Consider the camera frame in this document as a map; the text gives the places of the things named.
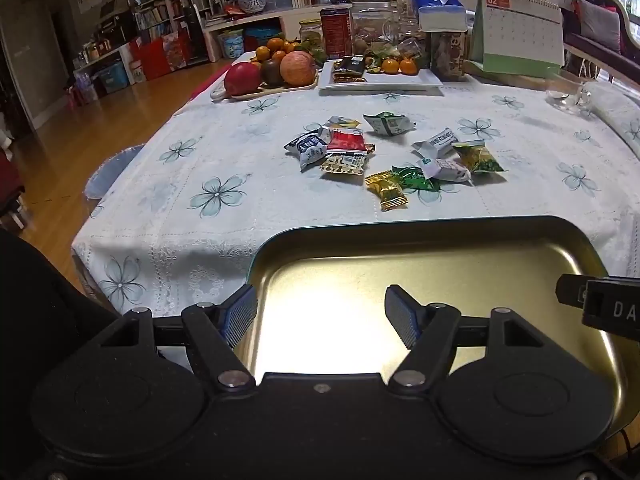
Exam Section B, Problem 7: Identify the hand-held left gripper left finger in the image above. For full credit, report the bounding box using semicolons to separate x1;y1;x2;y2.
97;284;259;392

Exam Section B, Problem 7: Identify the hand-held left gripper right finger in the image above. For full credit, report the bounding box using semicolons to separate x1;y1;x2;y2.
384;284;546;395

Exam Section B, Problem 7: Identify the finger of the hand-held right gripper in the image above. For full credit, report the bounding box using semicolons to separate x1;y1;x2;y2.
556;274;590;307

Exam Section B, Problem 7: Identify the gold metal tin tray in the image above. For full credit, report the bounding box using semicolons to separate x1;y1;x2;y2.
245;216;628;431

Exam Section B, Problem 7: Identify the gold foil candy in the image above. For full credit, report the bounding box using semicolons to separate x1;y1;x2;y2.
365;171;409;212

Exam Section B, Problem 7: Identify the dark green foil candy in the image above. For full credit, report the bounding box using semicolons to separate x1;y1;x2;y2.
391;165;441;193

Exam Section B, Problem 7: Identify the white and pink snack packet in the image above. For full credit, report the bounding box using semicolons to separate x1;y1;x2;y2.
417;157;473;185

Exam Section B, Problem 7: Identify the brown patterned snack packet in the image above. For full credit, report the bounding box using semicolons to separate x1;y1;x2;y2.
320;144;376;177

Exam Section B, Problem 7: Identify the yellow and green snack packet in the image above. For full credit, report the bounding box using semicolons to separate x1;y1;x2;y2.
452;140;507;175

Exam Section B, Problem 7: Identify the grey and white snack packet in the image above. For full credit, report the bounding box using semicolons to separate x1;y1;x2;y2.
412;128;460;159

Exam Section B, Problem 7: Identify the blue and white snack packet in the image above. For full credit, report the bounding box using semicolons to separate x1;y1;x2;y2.
284;132;331;173

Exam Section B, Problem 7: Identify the red and white snack packet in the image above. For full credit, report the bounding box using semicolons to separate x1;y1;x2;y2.
327;129;368;155

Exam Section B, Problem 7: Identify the green and white packet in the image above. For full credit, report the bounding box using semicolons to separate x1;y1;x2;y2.
363;111;417;137

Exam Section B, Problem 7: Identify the white floral tablecloth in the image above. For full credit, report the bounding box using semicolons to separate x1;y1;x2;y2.
71;72;640;318

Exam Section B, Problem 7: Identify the blue round stool cushion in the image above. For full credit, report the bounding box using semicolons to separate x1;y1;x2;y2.
84;144;146;198

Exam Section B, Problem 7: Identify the clear glass cup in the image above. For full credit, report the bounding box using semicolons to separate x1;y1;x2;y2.
545;72;596;113

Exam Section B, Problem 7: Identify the person's dark clothing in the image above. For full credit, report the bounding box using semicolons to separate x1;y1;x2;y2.
0;229;123;411

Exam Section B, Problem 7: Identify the pale fruit board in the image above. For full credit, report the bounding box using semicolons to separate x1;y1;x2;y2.
210;72;320;102

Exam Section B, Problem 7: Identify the white rectangular plate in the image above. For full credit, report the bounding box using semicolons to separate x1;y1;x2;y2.
318;59;445;96

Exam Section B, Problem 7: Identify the red apple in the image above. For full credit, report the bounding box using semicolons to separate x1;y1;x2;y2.
223;61;262;96

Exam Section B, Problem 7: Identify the dark round fruit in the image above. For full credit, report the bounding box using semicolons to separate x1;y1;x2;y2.
260;58;285;86

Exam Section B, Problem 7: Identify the pink apple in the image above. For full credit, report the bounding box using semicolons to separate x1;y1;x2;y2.
279;50;318;87

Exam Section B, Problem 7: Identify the black snack packet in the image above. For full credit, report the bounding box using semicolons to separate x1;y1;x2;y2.
334;56;368;78

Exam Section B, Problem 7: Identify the brown patterned canister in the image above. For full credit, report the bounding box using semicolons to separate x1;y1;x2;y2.
429;30;468;82

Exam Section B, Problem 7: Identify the desk calendar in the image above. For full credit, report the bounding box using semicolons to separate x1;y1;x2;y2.
467;0;565;79

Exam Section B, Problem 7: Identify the white framed armchair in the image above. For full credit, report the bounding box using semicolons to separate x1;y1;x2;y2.
562;0;640;83

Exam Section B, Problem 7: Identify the blue patterned bucket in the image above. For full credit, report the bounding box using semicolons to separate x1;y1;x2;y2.
217;30;246;59

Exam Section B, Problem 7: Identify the blue storage basket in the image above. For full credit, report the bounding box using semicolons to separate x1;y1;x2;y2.
97;62;128;93

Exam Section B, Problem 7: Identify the small glass jar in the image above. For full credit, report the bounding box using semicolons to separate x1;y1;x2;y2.
299;18;322;53

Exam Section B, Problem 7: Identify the red tin can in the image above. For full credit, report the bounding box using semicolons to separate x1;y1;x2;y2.
320;7;353;60

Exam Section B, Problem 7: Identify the large clear glass jar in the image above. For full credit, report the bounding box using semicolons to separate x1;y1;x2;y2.
350;0;393;53

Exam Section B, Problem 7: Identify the white low cabinet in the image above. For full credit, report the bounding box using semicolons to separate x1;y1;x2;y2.
202;4;351;63

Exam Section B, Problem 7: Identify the blue and white tissue pack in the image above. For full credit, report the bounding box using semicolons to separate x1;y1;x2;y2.
411;0;468;32

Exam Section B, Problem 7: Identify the cluttered bookshelf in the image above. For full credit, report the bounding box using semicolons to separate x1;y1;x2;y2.
127;0;211;68

